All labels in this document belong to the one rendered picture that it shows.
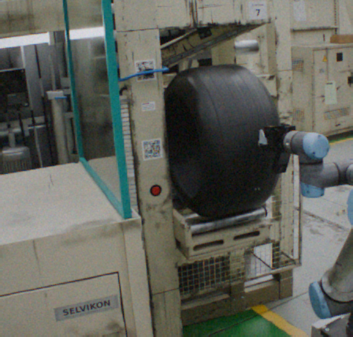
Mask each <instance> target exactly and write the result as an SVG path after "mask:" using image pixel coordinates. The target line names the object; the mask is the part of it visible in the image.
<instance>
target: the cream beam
mask: <svg viewBox="0 0 353 337"><path fill-rule="evenodd" d="M253 1H260V2H264V1H266V4H267V18H266V19H257V20H250V16H249V5H248V2H253ZM157 7H158V25H159V26H158V31H168V30H177V29H186V28H212V27H221V26H230V25H237V26H239V25H248V24H270V23H271V12H270V10H269V0H157Z"/></svg>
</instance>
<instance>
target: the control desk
mask: <svg viewBox="0 0 353 337"><path fill-rule="evenodd" d="M0 337H154V331H153V324H152V316H151V309H150V295H149V287H148V279H147V266H146V258H145V249H144V242H143V227H142V224H141V220H140V217H139V214H138V213H137V212H136V211H135V210H134V209H133V208H132V218H129V219H125V220H124V218H123V217H122V216H121V215H120V214H119V212H118V211H117V210H116V208H115V207H114V206H113V204H112V203H111V201H110V200H109V199H108V198H107V197H106V195H105V194H104V193H103V191H102V190H101V187H100V186H99V185H98V184H97V183H96V181H95V180H94V178H93V177H92V176H91V174H89V173H88V171H87V170H86V169H85V167H84V166H83V165H82V164H81V162H80V161H79V164H75V163H72V164H67V165H59V166H54V167H49V168H37V169H33V170H28V171H23V172H15V173H10V174H5V175H1V176H0Z"/></svg>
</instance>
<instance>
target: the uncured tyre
mask: <svg viewBox="0 0 353 337"><path fill-rule="evenodd" d="M164 100H165V120H166V129H167V139H168V148H169V168H170V178H171V180H172V183H173V186H174V187H175V189H176V192H177V193H178V195H179V197H180V199H181V201H182V202H183V203H184V204H185V205H186V206H187V207H188V208H189V209H191V210H192V211H193V212H194V213H196V214H198V215H199V216H201V217H209V218H215V217H222V216H226V215H229V214H233V213H239V212H243V211H247V210H251V209H256V208H258V207H259V206H260V205H262V204H263V203H265V202H266V201H267V200H268V199H269V197H270V196H271V194H272V193H273V191H274V189H275V187H276V185H277V183H278V181H279V177H280V173H278V174H276V173H275V172H273V170H272V167H273V162H274V159H275V156H276V153H277V152H276V151H268V150H263V149H261V148H260V146H259V144H258V141H259V140H260V131H261V130H262V132H263V135H264V127H263V126H266V127H268V126H280V125H281V122H280V118H279V115H278V112H277V109H276V106H275V104H274V102H273V99H272V97H271V95H270V93H269V92H268V90H267V88H266V85H265V84H263V82H262V81H261V80H260V79H259V78H258V77H257V76H256V75H255V74H254V73H252V72H251V71H250V70H249V69H247V68H245V67H243V66H241V65H234V64H226V65H213V66H199V67H192V68H187V69H185V70H183V71H181V72H178V73H177V74H176V76H175V77H174V78H173V80H172V81H171V82H170V83H169V84H168V86H167V88H166V89H165V93H164ZM238 124H245V125H240V126H231V127H229V125H238ZM261 185H262V187H261V190H260V191H255V192H253V190H254V187H257V186H261Z"/></svg>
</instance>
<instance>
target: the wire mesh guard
mask: <svg viewBox="0 0 353 337"><path fill-rule="evenodd" d="M294 159H297V158H294V155H293V159H291V160H293V175H292V176H293V187H296V186H294V181H295V180H294V176H295V175H294ZM288 166H289V187H286V188H289V193H287V194H289V199H290V198H292V197H290V193H292V192H290V182H292V181H290V171H291V170H290V165H288ZM296 175H299V174H296ZM298 181H299V179H298ZM280 184H281V183H280V177H279V207H280V206H282V205H280V195H282V194H280V190H281V189H280ZM277 185H278V184H277ZM297 186H299V195H297V196H299V201H297V202H299V215H298V217H299V221H296V222H299V231H298V233H299V236H297V237H299V246H297V247H298V256H296V257H298V260H299V264H297V265H295V264H293V262H292V264H291V263H289V259H291V258H293V260H294V253H295V252H294V248H296V247H294V238H296V237H294V230H293V233H292V234H293V238H291V239H293V248H291V249H293V252H292V253H293V257H291V258H289V254H291V253H289V250H290V249H289V244H291V243H289V244H287V245H288V264H287V266H285V264H284V267H281V268H279V269H276V270H273V271H270V269H271V268H270V263H269V272H265V273H262V274H258V275H256V273H257V272H256V268H258V267H256V265H255V276H250V277H247V269H246V270H245V271H246V275H245V276H246V278H244V279H241V280H236V281H232V282H231V279H230V283H225V284H221V283H223V282H221V283H220V284H221V285H219V286H216V284H217V283H216V282H215V287H210V288H207V289H206V287H208V286H206V283H205V290H200V283H199V288H198V289H199V291H195V290H197V289H195V286H194V290H193V292H190V293H189V291H190V290H189V288H188V293H187V294H184V292H185V291H183V292H181V293H183V294H182V295H181V296H180V300H182V299H185V298H190V297H193V296H196V295H200V294H204V293H207V292H211V291H215V290H219V289H222V288H225V287H230V286H232V285H236V284H239V283H244V282H247V281H250V280H255V279H258V278H262V277H263V276H269V275H273V274H275V273H278V272H283V271H286V270H289V269H292V268H297V267H300V266H302V235H303V196H302V194H301V189H300V183H299V185H297ZM285 199H286V198H285V196H284V204H283V205H284V209H283V210H284V215H282V216H284V220H285ZM273 207H274V212H273V213H274V217H272V218H274V223H272V224H274V226H275V223H278V222H275V206H273ZM272 218H270V221H271V219H272ZM284 220H283V221H284ZM273 254H274V263H276V262H275V251H274V253H273ZM268 255H270V260H271V251H270V254H268ZM223 257H225V256H223ZM283 261H284V260H283ZM201 262H203V266H202V267H203V268H204V260H203V261H201ZM201 262H198V263H195V264H198V268H197V269H198V270H199V268H201V267H199V263H201ZM271 264H273V263H271ZM289 264H291V265H289ZM225 266H227V265H225ZM225 266H222V267H225ZM222 267H219V268H222ZM215 269H216V268H214V274H213V275H214V279H213V280H215ZM235 279H237V278H235ZM233 280H234V279H233ZM201 283H203V282H201ZM209 286H211V285H209Z"/></svg>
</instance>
